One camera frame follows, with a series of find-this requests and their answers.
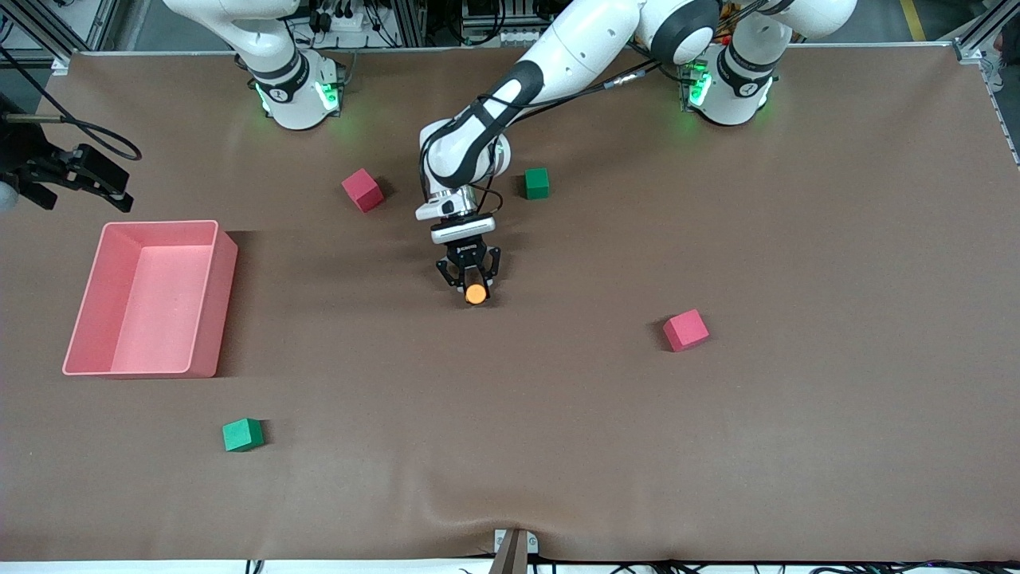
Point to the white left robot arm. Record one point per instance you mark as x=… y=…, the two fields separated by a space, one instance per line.
x=574 y=48

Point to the white power strip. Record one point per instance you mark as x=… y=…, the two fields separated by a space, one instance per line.
x=351 y=22

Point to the orange push button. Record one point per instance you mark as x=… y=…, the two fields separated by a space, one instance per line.
x=476 y=293

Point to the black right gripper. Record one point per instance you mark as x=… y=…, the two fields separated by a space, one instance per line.
x=32 y=163

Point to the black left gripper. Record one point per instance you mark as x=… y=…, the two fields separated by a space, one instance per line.
x=467 y=254

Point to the aluminium frame profile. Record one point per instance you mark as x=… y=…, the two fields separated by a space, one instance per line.
x=62 y=64
x=972 y=49

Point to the white terminal block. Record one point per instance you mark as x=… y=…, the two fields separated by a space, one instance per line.
x=522 y=37

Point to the red foam cube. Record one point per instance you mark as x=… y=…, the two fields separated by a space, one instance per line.
x=685 y=331
x=362 y=190

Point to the brown table mat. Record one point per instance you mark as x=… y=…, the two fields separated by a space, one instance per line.
x=510 y=438

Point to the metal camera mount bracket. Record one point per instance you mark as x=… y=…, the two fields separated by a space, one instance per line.
x=512 y=558

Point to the pink plastic bin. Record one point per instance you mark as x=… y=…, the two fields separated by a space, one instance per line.
x=151 y=295

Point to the green foam cube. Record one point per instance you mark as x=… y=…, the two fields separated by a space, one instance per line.
x=242 y=435
x=537 y=183

